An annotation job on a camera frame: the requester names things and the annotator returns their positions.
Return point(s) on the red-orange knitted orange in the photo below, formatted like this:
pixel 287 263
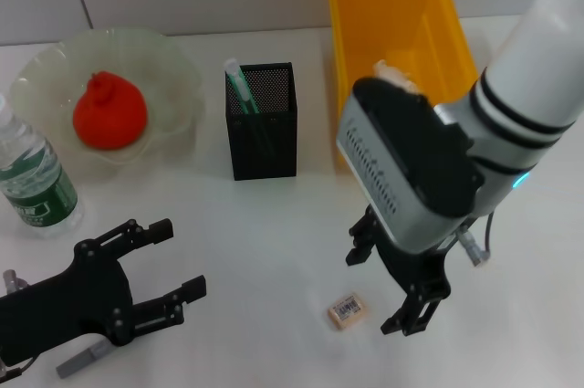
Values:
pixel 109 114

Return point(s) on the white paper ball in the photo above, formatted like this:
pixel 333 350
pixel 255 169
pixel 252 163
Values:
pixel 392 73

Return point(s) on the yellow plastic bin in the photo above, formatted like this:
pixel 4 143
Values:
pixel 378 18

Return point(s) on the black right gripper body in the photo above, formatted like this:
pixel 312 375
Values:
pixel 410 265

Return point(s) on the black mesh pen holder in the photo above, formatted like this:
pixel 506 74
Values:
pixel 262 146

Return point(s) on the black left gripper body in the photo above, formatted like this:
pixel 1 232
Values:
pixel 68 301

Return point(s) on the beige eraser with barcode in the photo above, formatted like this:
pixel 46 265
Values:
pixel 347 310

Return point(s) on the pale green glass fruit plate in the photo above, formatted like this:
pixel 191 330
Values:
pixel 169 82

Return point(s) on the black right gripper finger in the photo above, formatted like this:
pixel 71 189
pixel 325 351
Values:
pixel 415 315
pixel 362 242

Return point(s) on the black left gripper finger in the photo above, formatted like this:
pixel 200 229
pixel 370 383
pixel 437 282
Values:
pixel 132 235
pixel 169 306

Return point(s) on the clear water bottle green label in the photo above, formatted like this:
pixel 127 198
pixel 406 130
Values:
pixel 36 187

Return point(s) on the mint green utility knife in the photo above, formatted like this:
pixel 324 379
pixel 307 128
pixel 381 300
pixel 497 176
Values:
pixel 242 87

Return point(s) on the silver marker pen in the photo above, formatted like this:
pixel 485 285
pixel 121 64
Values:
pixel 80 360

